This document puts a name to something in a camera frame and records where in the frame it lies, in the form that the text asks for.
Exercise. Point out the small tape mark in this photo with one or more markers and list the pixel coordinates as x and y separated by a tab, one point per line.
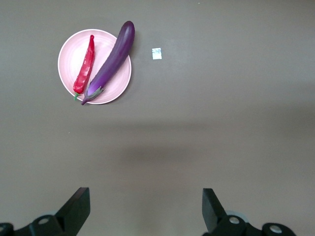
156	53

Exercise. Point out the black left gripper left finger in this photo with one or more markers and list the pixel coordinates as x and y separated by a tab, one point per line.
73	211

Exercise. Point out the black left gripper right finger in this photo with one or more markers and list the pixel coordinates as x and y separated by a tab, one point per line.
212	214

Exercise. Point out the long purple eggplant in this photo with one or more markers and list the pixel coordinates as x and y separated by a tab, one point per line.
115	59

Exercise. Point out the pink plate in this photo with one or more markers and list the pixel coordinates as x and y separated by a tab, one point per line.
71	61

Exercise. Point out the red chili pepper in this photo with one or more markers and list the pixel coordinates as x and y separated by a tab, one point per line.
86	66

